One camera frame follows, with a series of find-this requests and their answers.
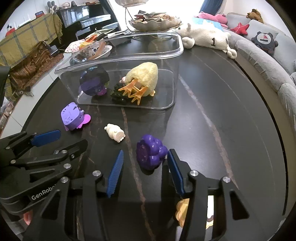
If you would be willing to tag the white sheep plush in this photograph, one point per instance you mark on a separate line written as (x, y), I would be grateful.
(203, 34)

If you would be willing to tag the brown patterned cloth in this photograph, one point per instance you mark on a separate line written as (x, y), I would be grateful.
(27, 69)

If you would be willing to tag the red star cushion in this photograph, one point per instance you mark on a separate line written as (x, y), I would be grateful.
(240, 28)

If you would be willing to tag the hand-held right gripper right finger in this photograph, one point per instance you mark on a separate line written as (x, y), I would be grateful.
(174, 171)

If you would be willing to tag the yellow plaid blanket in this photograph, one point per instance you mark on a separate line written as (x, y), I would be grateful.
(23, 39)

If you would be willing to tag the dark blue curtain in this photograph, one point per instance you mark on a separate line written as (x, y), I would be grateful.
(212, 5)

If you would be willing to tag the stack of magazines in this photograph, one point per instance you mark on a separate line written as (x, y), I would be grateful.
(111, 31)

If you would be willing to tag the pile of snack packets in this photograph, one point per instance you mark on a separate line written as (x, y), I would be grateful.
(157, 17)

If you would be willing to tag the black notebook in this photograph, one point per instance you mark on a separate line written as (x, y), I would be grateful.
(120, 41)

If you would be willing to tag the black fabric pouch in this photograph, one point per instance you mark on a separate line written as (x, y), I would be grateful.
(96, 74)

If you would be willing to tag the yellow plush chick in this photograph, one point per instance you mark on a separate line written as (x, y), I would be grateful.
(143, 74)

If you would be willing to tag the white low cabinet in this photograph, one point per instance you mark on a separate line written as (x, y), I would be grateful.
(13, 111)

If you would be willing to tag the cream figurine toy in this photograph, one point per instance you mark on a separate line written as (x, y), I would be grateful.
(114, 132)

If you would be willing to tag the black upright piano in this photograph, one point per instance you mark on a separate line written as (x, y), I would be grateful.
(76, 14)

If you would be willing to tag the person's left hand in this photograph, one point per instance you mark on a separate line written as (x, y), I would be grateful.
(27, 218)

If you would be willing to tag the small beige bear plush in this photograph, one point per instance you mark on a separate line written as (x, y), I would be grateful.
(66, 4)

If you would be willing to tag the clear plastic storage box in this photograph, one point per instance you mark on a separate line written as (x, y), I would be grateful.
(166, 81)

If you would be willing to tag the white oval tray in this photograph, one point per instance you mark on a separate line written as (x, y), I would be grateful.
(105, 52)

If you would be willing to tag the grey rabbit plush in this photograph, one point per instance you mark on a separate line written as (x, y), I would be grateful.
(52, 7)

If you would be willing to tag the brown bear plush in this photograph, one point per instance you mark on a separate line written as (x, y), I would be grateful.
(254, 15)

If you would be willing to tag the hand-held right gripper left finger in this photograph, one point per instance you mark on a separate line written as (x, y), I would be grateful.
(115, 173)

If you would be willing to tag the small blue display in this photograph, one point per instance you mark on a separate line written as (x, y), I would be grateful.
(39, 14)

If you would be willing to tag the black toy car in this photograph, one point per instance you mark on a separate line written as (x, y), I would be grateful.
(118, 96)

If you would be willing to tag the grey striped star cushion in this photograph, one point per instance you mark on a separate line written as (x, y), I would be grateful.
(294, 76)

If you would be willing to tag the purple flower toy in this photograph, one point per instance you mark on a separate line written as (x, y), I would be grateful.
(150, 150)

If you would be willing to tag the grey curved sofa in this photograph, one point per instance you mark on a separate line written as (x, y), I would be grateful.
(259, 55)

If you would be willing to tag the leaf-shaped two-tier bowl stand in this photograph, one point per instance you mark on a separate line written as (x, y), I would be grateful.
(157, 26)

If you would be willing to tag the red white plush toy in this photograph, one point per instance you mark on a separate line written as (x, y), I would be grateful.
(10, 30)

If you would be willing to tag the navy ship wheel cushion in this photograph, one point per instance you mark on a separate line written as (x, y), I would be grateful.
(264, 40)

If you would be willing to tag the purple hippo toy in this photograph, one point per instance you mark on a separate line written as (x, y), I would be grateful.
(71, 115)

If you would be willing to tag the black stone desktop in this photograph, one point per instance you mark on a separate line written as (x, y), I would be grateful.
(219, 104)

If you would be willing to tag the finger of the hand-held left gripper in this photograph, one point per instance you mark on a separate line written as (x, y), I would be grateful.
(46, 138)
(69, 149)

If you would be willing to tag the pink knitted pouch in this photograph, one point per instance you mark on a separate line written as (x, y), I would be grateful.
(74, 46)

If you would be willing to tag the pink plush toy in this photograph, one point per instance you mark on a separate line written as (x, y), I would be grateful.
(208, 16)

